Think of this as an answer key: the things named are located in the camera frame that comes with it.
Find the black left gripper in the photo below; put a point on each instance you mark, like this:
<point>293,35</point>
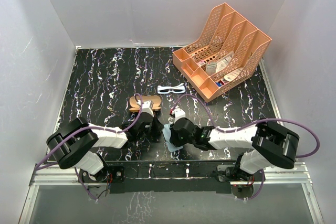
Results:
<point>157,126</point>

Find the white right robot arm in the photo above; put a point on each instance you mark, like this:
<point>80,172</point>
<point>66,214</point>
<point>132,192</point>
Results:
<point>270,144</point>

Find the brown glasses case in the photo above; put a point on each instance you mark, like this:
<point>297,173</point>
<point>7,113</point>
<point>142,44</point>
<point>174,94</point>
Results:
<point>135,102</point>

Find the peach plastic desk organizer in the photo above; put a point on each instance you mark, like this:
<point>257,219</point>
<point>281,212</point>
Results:
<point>228,39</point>

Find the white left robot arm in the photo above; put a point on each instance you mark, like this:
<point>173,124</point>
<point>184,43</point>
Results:
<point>76,152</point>

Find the white round disc item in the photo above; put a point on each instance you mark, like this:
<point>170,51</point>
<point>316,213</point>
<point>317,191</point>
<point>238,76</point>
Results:
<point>232,75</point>

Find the grey folded pouch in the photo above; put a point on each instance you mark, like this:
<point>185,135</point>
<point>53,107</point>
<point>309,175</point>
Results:
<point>211,68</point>

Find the red and blue small items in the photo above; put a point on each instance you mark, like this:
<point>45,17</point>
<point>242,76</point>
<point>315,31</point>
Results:
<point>220,83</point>

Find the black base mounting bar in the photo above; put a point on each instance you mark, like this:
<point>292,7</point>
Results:
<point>216,184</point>

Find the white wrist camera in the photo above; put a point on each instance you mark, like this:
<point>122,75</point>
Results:
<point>177,113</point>
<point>147,107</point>

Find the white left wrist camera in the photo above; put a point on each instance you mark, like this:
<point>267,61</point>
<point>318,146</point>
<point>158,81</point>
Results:
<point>147,107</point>

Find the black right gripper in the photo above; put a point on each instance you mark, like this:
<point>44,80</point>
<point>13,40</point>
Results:
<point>174,138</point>

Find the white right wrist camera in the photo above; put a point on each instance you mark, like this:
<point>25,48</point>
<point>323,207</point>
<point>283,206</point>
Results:
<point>177,113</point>

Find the aluminium frame rail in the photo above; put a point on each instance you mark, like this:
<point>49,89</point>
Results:
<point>52,174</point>

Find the white sunglasses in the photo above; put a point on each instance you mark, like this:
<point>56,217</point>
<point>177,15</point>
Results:
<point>178,89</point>

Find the light blue cleaning cloth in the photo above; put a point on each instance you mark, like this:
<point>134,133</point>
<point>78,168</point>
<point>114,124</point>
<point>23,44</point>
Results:
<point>167,135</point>

